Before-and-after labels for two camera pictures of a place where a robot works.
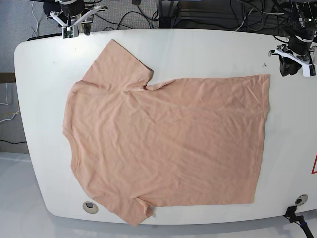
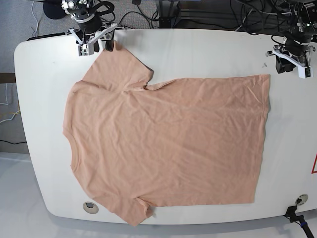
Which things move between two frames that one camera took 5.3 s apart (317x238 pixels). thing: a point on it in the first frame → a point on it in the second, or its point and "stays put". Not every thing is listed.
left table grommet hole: [90, 207] stays put
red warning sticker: [314, 163] stays put
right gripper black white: [70, 25] → [87, 43]
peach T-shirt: [183, 142] stays put
